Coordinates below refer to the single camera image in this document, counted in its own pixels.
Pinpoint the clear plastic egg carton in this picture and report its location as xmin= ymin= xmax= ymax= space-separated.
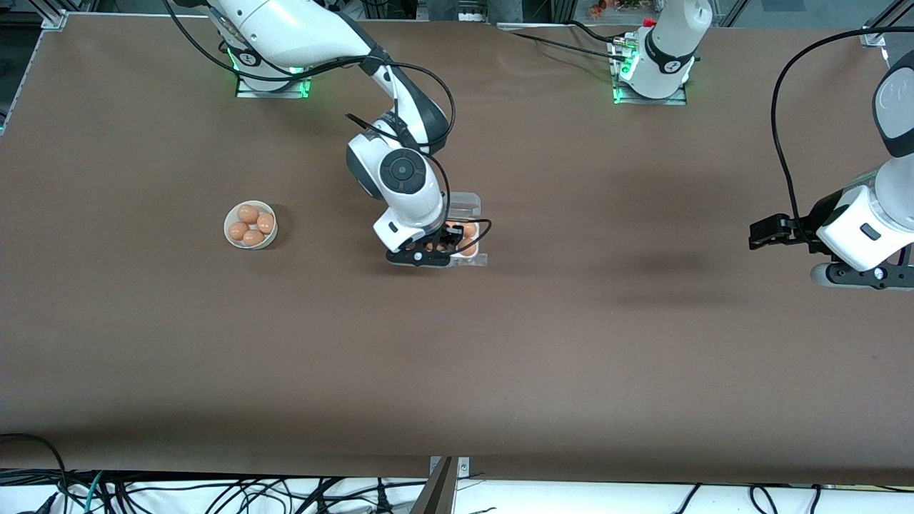
xmin=444 ymin=191 xmax=483 ymax=259

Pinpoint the white round bowl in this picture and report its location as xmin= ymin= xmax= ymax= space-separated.
xmin=224 ymin=200 xmax=278 ymax=251

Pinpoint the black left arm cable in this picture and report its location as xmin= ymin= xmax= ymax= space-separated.
xmin=769 ymin=24 xmax=914 ymax=243

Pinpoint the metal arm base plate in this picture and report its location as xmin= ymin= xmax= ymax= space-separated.
xmin=610 ymin=36 xmax=690 ymax=106
xmin=236 ymin=66 xmax=313 ymax=99

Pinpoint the aluminium frame profile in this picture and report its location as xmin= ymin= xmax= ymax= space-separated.
xmin=27 ymin=0 xmax=74 ymax=31
xmin=860 ymin=0 xmax=914 ymax=50

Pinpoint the small metal bracket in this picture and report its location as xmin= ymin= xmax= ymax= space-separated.
xmin=428 ymin=456 xmax=471 ymax=480

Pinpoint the teal cable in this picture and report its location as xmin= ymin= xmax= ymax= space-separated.
xmin=84 ymin=470 xmax=106 ymax=514

